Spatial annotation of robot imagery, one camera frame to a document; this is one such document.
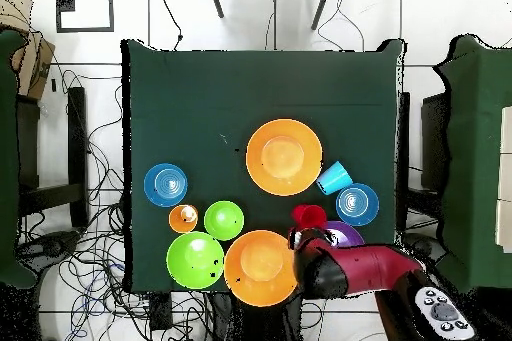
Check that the red cup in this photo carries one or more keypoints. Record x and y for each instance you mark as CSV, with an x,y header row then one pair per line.
x,y
310,216

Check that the purple bowl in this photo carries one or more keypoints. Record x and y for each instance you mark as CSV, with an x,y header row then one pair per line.
x,y
346,233

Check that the large orange bowl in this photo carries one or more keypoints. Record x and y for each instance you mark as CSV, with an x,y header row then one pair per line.
x,y
256,269
284,157

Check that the blue cup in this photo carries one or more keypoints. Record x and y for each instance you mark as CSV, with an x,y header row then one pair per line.
x,y
334,178

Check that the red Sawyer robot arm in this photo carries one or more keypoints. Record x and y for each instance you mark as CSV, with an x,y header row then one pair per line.
x,y
372,269

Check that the white box stack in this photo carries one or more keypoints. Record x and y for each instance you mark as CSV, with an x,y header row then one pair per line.
x,y
506,137

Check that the blue bowl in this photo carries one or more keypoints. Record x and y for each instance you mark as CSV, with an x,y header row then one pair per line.
x,y
165,185
357,204

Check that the small green bowl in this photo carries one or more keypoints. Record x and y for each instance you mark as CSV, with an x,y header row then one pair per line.
x,y
224,220

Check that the large green bowl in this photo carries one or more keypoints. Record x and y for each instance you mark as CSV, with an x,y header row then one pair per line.
x,y
195,260

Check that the orange cup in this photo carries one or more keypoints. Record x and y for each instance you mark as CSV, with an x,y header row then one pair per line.
x,y
182,219

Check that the dark green table cloth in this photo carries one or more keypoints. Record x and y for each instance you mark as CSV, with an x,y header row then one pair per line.
x,y
240,97

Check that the black power strip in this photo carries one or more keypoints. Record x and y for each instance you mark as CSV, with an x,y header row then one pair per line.
x,y
160,313

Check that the dark green covered table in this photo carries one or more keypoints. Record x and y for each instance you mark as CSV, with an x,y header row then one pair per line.
x,y
476,157
8,157

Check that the black tripod leg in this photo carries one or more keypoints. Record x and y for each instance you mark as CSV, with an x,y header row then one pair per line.
x,y
321,7
216,1

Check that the cardboard box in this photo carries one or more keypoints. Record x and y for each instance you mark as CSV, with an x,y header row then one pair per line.
x,y
36,65

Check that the black pedestal foot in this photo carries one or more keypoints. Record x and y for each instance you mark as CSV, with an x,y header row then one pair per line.
x,y
52,245
420,242

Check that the black metal stand frame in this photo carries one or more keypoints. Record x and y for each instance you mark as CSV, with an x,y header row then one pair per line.
x,y
78,137

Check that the black floor frame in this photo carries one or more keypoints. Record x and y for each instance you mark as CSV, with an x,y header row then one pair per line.
x,y
65,0

